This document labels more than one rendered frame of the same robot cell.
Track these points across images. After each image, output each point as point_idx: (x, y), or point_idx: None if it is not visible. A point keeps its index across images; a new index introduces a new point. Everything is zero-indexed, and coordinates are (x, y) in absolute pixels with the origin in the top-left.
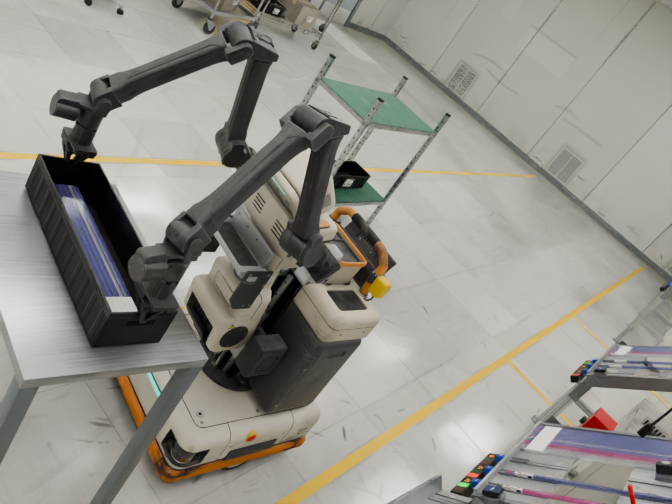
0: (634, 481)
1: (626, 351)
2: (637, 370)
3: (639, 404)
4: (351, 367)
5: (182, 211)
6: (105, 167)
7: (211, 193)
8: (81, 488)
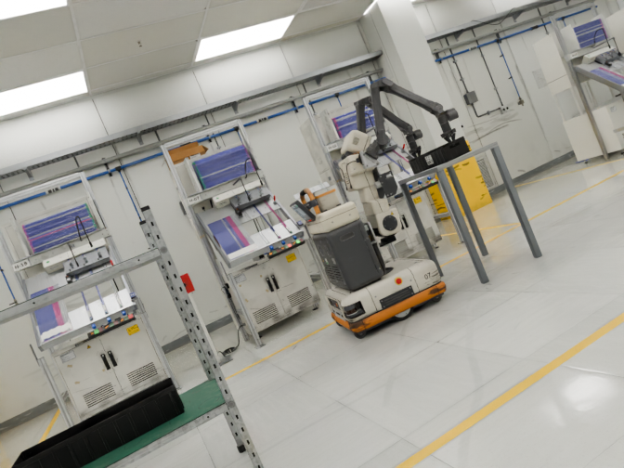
0: (250, 217)
1: (59, 327)
2: (104, 297)
3: (63, 353)
4: (254, 381)
5: (408, 123)
6: (498, 388)
7: (399, 118)
8: (445, 278)
